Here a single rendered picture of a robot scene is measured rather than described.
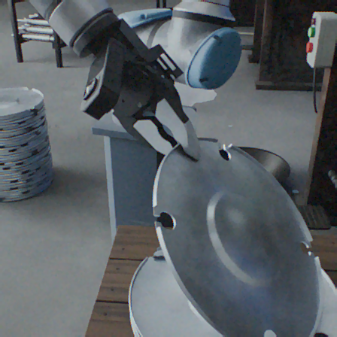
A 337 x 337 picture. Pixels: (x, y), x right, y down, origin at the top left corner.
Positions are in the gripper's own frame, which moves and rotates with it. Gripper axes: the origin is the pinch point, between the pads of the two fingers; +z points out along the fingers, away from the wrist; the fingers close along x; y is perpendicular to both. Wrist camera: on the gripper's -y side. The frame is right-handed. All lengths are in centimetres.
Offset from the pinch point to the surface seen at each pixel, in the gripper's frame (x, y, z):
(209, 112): 73, 151, 8
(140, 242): 23.1, 6.3, 7.9
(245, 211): -1.0, 0.5, 10.3
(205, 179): -0.1, -0.6, 3.6
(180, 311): 11.8, -7.8, 15.2
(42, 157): 86, 61, -22
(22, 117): 75, 55, -35
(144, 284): 16.6, -5.3, 10.4
